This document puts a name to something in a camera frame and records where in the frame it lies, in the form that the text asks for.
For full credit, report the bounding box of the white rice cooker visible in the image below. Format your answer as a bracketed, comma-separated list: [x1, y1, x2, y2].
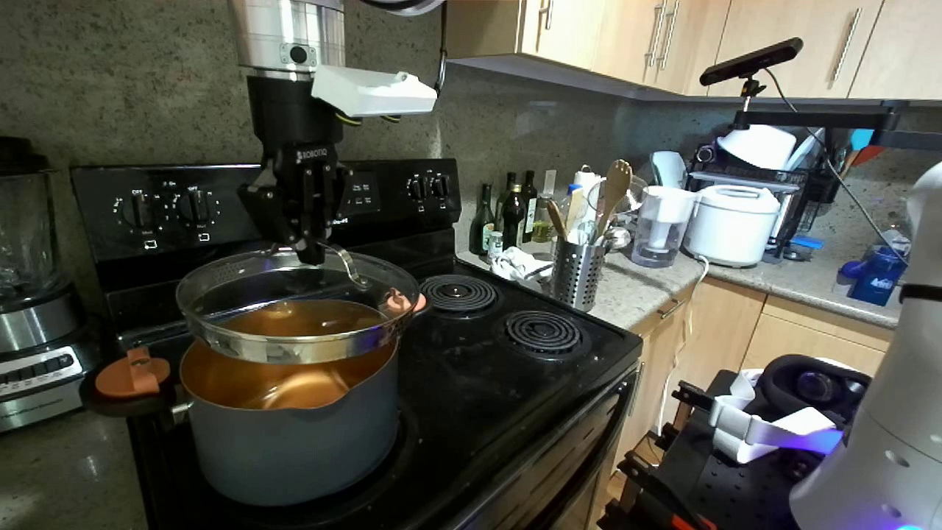
[683, 184, 781, 267]

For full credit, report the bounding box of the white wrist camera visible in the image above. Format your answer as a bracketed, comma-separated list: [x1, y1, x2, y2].
[313, 65, 438, 118]

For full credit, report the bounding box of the dark glass bottle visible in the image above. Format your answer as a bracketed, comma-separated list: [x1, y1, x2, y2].
[502, 174, 524, 246]

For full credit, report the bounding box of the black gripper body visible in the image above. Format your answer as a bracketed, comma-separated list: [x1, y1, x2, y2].
[247, 77, 343, 190]

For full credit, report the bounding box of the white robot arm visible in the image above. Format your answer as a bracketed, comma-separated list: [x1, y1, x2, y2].
[231, 0, 942, 530]

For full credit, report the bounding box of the slotted wooden spoon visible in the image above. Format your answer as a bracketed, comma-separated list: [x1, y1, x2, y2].
[596, 159, 634, 231]

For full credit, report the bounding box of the silver black blender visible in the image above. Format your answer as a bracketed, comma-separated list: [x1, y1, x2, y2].
[0, 134, 93, 433]

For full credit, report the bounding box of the black camera on stand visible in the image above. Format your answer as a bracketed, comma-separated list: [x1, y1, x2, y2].
[697, 37, 803, 97]

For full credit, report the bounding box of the dish rack with dishes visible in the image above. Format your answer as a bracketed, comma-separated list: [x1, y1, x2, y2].
[686, 122, 839, 256]

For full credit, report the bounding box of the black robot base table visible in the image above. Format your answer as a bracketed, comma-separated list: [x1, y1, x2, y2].
[599, 353, 873, 530]

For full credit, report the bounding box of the water filter pitcher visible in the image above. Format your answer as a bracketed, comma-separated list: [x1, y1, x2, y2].
[630, 184, 695, 267]

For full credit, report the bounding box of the metal utensil holder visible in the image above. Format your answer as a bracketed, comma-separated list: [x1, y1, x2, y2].
[552, 237, 609, 312]

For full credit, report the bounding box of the dark pot copper interior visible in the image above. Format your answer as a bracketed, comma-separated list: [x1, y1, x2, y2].
[87, 331, 400, 506]

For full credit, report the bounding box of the blue object on counter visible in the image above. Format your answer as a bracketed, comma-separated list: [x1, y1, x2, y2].
[839, 243, 907, 305]

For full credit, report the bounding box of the black electric stove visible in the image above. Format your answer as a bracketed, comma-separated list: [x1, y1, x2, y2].
[73, 159, 640, 530]

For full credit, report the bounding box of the glass pot lid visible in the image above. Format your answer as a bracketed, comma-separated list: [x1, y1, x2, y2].
[174, 246, 421, 365]

